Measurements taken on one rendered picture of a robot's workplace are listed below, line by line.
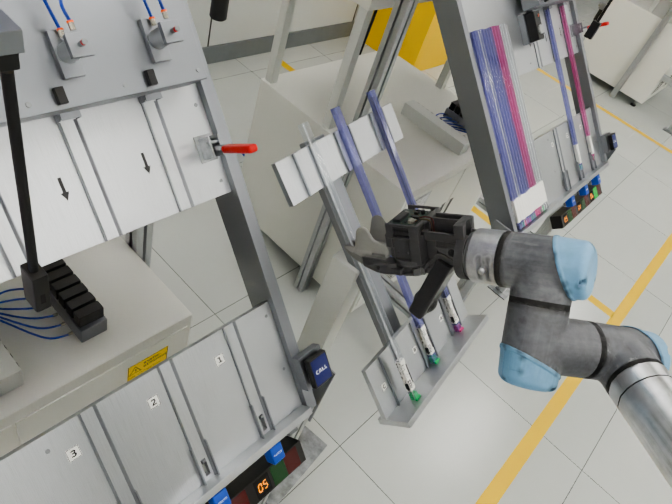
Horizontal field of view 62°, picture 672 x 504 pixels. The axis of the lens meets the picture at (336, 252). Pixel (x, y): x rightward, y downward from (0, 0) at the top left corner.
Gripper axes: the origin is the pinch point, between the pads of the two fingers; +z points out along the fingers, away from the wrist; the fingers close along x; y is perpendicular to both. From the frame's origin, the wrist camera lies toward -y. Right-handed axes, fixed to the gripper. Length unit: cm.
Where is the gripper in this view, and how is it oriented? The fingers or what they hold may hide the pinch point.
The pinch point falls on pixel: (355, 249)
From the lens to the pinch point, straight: 89.0
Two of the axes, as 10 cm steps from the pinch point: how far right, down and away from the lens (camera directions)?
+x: -5.7, 4.5, -6.9
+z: -8.0, -1.3, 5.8
